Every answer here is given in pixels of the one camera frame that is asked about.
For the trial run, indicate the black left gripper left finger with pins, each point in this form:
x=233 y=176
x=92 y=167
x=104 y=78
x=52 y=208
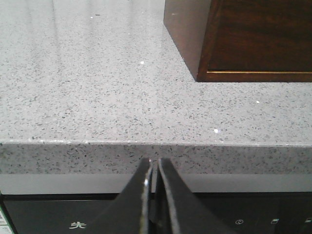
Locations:
x=129 y=212

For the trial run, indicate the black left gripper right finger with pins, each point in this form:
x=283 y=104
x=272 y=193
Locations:
x=176 y=210

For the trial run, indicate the dark wooden drawer cabinet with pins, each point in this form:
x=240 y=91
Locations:
x=243 y=40

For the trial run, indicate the black glass appliance panel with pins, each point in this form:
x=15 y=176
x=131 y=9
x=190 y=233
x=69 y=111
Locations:
x=245 y=213

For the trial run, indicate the white green label sticker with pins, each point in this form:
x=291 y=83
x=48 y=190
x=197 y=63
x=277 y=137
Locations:
x=4 y=226

